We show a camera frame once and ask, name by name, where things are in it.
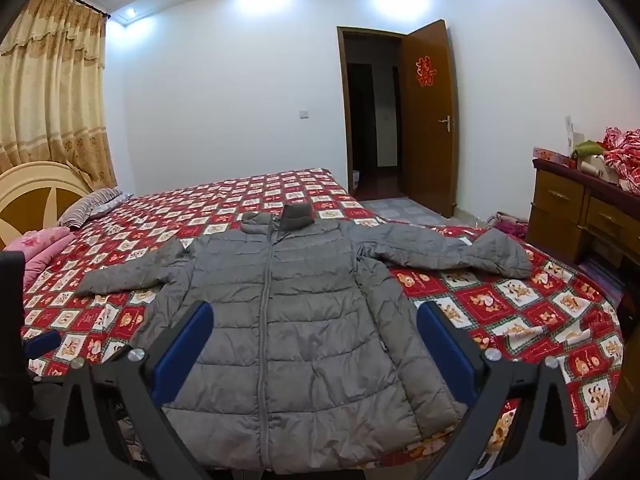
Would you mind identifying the green cloth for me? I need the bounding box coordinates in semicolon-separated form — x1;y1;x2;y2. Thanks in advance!
572;140;608;158

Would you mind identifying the beige patterned curtain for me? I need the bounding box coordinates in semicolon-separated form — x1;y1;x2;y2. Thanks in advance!
0;0;118;193

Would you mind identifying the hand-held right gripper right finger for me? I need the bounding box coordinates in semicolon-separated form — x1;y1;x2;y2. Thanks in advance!
415;301;581;480

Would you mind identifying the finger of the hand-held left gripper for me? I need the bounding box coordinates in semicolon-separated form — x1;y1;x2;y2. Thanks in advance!
22;329;63;361

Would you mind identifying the flat red box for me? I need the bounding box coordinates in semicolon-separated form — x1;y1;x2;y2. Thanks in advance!
533;146;581;168

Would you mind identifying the wooden dresser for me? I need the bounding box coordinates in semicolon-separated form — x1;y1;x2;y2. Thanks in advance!
527;157;640;281

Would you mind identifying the pink cloth on floor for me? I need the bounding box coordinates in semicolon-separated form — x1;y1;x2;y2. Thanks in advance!
487;210;529;238

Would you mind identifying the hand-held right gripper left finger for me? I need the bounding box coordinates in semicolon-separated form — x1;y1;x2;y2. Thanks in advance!
50;300;221;480

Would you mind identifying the grey puffer jacket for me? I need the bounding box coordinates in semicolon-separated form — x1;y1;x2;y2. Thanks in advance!
75;205;533;476

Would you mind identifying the cream wooden bed headboard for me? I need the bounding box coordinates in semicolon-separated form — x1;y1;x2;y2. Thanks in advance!
0;162;93;251

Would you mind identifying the dark curtain rod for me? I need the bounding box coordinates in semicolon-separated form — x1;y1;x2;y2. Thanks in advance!
47;0;110;20

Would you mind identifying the brown wooden door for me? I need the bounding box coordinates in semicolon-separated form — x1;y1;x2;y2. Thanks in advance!
400;20;460;218

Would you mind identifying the pink blanket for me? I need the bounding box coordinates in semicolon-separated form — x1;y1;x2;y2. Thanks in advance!
0;226;76;291

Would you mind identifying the brown door frame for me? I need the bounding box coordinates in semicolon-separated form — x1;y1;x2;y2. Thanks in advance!
336;25;407;196

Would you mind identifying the red bear print bedspread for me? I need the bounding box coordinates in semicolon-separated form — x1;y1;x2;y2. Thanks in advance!
22;167;626;480

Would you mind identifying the striped pillow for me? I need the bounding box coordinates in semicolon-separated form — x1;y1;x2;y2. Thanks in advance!
57;186;135;228

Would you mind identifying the red and white cloth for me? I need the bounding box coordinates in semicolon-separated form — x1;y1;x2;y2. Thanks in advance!
600;127;640;191

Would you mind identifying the red paper door decoration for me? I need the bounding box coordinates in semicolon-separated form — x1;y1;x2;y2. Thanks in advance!
415;54;436;87

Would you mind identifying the grey patterned floor mat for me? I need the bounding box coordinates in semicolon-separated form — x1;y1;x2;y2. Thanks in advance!
357;197;446;226

